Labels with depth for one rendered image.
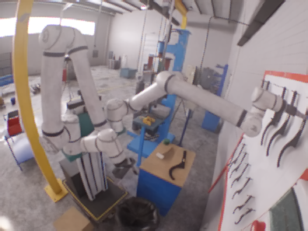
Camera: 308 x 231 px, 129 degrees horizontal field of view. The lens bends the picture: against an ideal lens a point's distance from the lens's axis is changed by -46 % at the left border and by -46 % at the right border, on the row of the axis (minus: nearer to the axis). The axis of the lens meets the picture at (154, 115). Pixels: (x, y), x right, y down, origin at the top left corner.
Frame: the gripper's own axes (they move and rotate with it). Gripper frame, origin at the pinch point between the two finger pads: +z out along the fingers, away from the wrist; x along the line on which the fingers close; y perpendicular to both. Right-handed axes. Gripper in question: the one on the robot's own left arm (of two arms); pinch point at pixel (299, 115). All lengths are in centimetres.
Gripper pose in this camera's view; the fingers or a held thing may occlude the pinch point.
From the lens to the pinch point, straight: 91.3
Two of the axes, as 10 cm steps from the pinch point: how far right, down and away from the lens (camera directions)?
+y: 2.1, -9.3, -3.2
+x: 4.3, -2.0, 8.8
